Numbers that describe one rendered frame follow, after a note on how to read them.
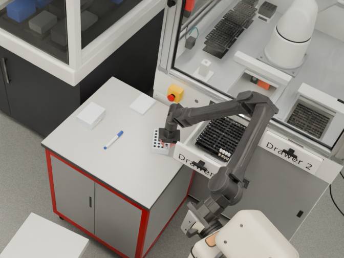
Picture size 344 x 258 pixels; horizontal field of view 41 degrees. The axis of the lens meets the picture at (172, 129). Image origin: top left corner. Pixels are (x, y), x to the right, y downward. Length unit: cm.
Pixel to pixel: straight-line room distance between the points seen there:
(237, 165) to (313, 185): 86
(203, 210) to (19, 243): 82
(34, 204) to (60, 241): 101
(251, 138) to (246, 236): 41
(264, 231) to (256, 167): 111
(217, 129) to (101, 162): 59
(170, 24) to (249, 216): 108
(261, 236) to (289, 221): 132
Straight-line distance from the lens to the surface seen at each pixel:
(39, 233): 205
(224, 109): 188
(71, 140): 231
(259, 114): 172
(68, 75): 245
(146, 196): 213
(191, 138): 221
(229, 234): 144
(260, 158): 243
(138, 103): 245
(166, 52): 230
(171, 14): 216
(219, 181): 159
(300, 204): 257
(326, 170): 232
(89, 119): 232
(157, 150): 225
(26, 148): 326
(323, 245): 317
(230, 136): 223
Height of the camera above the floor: 257
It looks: 50 degrees down
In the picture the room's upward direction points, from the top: 11 degrees clockwise
